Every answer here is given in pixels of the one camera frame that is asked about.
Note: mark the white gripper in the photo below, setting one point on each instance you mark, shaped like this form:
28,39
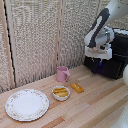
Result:
98,52

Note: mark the black air fryer drawer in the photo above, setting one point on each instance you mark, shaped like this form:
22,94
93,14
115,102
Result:
108,69

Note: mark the white black Franka robot arm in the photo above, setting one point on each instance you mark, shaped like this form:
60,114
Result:
105,23

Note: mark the yellow rectangular food block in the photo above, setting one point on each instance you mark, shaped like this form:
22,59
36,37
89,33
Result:
77,88

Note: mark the pink mug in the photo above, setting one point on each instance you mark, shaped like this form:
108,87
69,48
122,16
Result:
62,74

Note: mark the yellow fries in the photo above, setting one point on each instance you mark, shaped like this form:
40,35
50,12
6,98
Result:
61,92

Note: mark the small white bowl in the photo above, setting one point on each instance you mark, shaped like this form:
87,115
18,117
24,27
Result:
61,96

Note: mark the white rounded object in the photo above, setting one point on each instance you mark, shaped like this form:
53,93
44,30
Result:
123,120

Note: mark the beige woven folding screen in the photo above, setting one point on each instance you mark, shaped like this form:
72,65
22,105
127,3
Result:
30,40

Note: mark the white floral rim plate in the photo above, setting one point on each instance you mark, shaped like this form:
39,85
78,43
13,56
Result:
27,104

